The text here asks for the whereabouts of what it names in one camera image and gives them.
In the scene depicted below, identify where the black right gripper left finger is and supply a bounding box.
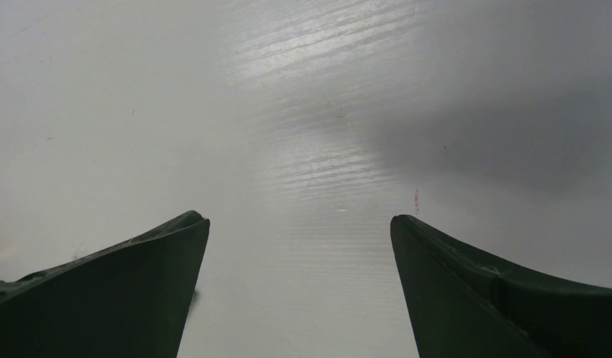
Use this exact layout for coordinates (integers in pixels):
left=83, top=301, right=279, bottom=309
left=0, top=210, right=210, bottom=357

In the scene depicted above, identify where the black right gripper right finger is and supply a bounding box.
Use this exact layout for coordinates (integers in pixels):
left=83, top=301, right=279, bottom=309
left=390, top=215, right=612, bottom=357

